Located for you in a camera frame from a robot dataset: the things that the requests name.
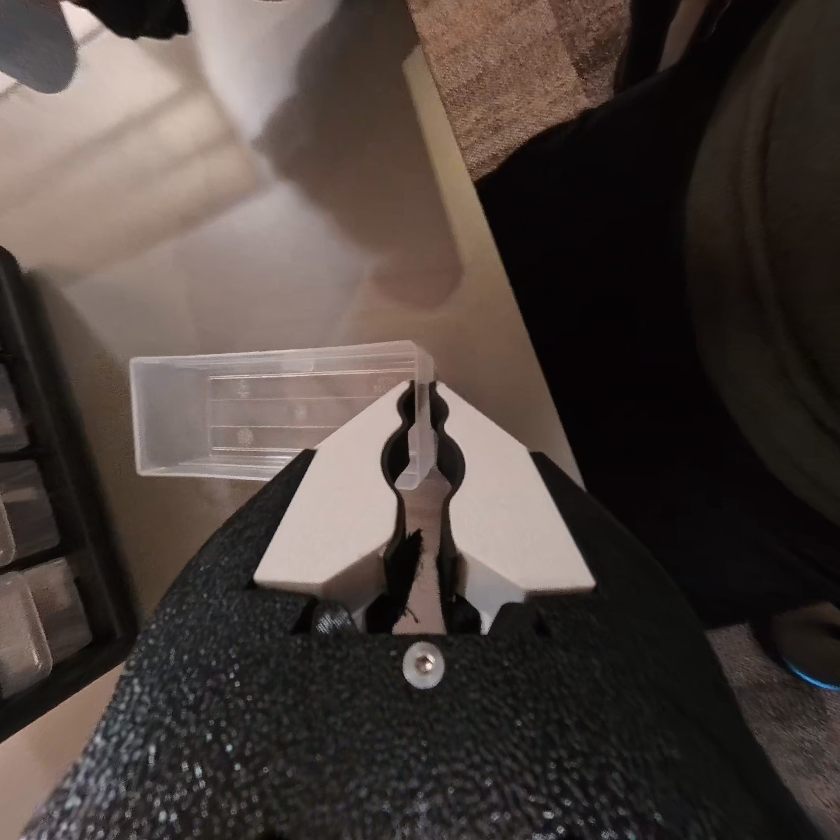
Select small clear plastic drawer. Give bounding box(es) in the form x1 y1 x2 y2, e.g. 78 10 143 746
129 340 439 492

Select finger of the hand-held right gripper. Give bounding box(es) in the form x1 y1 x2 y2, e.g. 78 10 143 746
0 0 74 94

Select black shoe with blue sole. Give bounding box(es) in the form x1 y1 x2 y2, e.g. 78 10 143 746
768 604 840 691

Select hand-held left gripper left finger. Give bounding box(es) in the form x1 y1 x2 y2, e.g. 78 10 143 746
252 381 424 634

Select rows of small drawers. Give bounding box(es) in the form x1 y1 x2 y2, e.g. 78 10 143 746
0 361 93 700

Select person's black trousers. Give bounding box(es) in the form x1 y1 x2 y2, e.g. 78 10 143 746
474 0 840 634

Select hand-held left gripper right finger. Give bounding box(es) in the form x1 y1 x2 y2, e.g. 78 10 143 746
428 381 598 636

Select black drawer cabinet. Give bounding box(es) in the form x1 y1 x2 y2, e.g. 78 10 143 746
0 246 142 742

